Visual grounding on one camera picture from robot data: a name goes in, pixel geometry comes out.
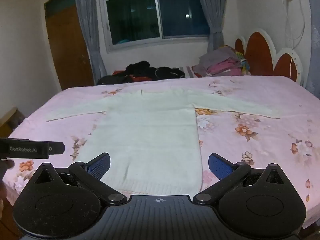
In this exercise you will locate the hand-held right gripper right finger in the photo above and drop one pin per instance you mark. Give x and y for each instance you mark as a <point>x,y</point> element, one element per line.
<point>220,166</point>

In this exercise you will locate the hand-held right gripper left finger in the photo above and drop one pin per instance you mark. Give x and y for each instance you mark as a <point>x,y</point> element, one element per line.
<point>100,166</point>

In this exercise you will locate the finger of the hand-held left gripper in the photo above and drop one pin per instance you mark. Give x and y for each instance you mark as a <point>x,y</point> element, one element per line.
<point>57,148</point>

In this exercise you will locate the white knitted sweater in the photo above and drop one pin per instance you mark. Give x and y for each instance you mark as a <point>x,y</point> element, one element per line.
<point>150,135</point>

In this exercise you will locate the pile of pink grey clothes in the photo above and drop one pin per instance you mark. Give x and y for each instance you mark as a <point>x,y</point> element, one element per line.
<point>222,65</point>

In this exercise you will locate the pile of dark clothes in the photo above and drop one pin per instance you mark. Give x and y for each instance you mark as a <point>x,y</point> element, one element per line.
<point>142,71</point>

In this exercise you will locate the person's left hand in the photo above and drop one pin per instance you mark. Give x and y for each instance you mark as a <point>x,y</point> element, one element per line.
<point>8,164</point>

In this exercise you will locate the wooden nightstand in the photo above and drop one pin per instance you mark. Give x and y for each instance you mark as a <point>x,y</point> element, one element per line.
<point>12,120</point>

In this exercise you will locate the pink floral bedsheet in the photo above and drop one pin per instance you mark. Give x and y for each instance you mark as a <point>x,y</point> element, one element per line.
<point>262,135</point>

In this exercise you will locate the brown wooden door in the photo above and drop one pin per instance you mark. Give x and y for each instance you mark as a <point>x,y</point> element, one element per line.
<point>67,50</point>

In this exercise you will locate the striped cloth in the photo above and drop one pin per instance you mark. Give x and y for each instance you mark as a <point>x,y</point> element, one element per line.
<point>187,72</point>

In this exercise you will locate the red and white headboard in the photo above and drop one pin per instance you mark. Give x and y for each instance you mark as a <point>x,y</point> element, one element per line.
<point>260,55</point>

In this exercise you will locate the grey curtain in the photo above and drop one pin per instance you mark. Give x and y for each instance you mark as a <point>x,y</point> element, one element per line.
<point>90,30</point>
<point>212,12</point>

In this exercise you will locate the white framed window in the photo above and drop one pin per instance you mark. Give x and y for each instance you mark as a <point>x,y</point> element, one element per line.
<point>155,12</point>

